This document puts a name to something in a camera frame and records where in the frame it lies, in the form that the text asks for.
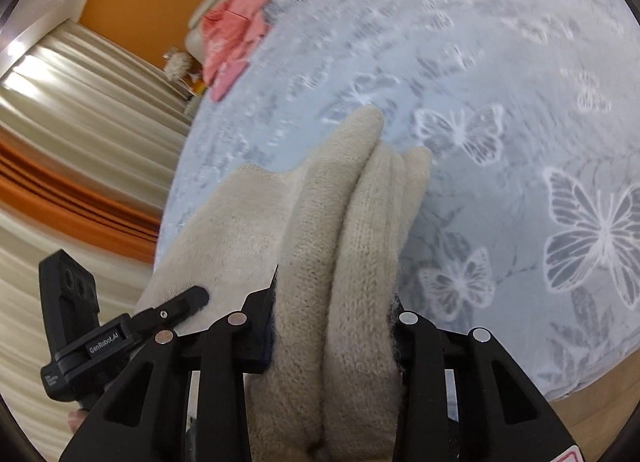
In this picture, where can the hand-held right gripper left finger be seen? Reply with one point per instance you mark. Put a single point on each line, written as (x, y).
(225, 357)

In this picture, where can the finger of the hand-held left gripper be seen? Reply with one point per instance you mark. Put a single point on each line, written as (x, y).
(175, 309)

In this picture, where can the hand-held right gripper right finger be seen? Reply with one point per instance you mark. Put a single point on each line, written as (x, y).
(425, 367)

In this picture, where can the beige sweater with black hearts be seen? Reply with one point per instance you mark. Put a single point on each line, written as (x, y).
(310, 242)

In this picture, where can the person's left hand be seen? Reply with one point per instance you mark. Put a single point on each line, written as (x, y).
(76, 424)

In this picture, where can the orange curtain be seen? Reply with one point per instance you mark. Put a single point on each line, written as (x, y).
(75, 192)

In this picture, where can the beige curtain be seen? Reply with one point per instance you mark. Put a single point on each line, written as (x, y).
(75, 101)

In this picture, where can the yellow box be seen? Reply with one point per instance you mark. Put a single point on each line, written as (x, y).
(198, 87)

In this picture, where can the small pink cloth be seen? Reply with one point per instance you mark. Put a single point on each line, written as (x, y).
(227, 81)

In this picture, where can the white feather lamp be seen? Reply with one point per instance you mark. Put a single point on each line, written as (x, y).
(177, 64)

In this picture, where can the bed with butterfly print cover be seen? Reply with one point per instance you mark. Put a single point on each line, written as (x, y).
(475, 91)

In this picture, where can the pink blanket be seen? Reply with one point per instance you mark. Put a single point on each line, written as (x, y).
(235, 21)

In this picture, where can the beige padded headboard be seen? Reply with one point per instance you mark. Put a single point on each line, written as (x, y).
(220, 1)

